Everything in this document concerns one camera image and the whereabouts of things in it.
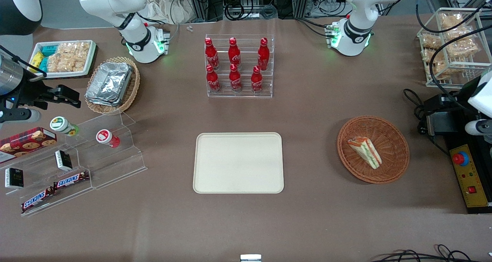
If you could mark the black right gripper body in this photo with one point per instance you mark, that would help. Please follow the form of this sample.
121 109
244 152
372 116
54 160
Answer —
31 94

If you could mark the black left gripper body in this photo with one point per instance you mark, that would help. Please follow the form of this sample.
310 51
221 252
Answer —
450 109

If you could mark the triangle sandwich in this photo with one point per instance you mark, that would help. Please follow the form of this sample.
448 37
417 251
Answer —
365 152

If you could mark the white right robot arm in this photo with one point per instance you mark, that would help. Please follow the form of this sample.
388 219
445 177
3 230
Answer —
115 4

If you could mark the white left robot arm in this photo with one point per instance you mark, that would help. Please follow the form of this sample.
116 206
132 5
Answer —
361 16

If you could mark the white rectangular snack tray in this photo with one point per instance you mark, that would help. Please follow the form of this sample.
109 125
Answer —
86 72

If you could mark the round brown wicker basket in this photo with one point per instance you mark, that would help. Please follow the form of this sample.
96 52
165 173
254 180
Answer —
392 139

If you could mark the oval tan wicker basket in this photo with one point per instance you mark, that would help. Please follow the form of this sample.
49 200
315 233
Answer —
130 95

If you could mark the beige plastic tray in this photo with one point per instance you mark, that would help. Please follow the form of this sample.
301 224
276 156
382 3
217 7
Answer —
238 163

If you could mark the green cup with sunflower lid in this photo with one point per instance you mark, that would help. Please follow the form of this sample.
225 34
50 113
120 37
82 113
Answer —
61 125

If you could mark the bagged rice crackers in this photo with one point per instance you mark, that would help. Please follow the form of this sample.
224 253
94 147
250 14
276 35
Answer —
69 56

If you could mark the yellow snack packet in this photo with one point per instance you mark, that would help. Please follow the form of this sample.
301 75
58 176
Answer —
36 59

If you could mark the teal snack packet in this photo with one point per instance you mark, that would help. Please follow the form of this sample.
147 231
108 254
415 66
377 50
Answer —
49 50

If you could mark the stacked aluminium foil trays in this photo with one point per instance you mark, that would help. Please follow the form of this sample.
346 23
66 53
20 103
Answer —
109 81

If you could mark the red cookie box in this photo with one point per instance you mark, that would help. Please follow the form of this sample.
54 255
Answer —
27 143

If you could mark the bagged crispy snack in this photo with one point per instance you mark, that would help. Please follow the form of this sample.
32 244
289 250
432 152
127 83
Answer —
431 41
438 66
463 47
450 20

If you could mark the red cup with white lid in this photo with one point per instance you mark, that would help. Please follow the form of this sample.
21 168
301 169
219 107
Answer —
105 137

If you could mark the small black box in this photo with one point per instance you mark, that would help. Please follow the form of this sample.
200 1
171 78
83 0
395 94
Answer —
14 178
63 160

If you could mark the yellow emergency stop box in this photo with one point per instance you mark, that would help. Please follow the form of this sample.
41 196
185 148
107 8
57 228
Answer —
471 181

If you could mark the snickers chocolate bar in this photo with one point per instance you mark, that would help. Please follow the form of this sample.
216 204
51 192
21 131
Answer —
37 199
71 180

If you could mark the clear acrylic step display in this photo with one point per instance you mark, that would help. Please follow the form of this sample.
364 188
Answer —
115 166

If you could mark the beige cloth bag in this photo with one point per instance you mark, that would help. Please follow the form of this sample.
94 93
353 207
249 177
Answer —
165 4

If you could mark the red cola bottle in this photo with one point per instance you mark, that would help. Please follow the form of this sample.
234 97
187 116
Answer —
256 81
212 80
235 79
211 55
263 55
234 54

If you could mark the clear acrylic bottle rack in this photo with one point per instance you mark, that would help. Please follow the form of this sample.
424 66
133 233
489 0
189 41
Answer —
246 89

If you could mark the small silver metal block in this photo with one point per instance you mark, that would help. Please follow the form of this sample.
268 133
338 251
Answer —
250 258

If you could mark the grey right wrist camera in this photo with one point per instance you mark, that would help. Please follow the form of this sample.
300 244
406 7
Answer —
17 116

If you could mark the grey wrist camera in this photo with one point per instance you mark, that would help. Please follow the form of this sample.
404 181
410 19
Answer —
478 127
17 116

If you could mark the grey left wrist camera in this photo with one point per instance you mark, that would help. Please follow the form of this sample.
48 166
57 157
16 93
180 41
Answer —
478 127

